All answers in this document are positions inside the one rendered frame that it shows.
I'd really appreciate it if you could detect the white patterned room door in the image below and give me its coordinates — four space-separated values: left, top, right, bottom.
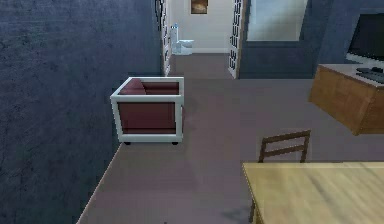
227 0 248 80

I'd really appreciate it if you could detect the black television set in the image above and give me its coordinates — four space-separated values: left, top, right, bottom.
345 13 384 66

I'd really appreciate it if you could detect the brown framed wall picture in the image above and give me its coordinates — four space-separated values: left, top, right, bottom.
190 0 209 15

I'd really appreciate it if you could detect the white toilet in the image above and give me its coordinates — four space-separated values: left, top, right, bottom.
170 23 195 56

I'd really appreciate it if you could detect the dark brown wooden chair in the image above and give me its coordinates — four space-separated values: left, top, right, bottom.
248 129 312 224

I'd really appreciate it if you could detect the dark grey keyboard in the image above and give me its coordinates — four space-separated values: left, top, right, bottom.
356 71 384 85

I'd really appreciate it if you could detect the white framed red armchair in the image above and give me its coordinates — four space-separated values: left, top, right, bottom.
109 76 185 146

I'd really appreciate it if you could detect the brown wooden cabinet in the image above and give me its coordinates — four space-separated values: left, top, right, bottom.
308 63 384 136

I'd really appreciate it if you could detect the pale wooden table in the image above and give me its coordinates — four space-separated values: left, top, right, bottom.
241 161 384 224

